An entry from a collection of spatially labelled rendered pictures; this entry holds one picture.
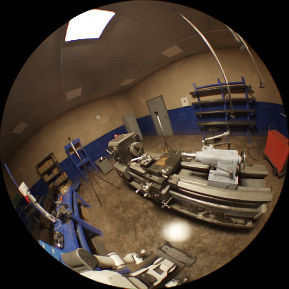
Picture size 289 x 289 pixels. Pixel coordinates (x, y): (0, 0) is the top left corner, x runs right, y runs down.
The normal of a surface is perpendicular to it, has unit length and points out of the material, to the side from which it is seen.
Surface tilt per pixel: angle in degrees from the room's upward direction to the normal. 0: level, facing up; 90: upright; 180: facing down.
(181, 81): 90
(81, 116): 90
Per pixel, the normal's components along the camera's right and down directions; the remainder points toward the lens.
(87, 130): 0.66, 0.04
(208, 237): -0.35, -0.87
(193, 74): -0.66, 0.49
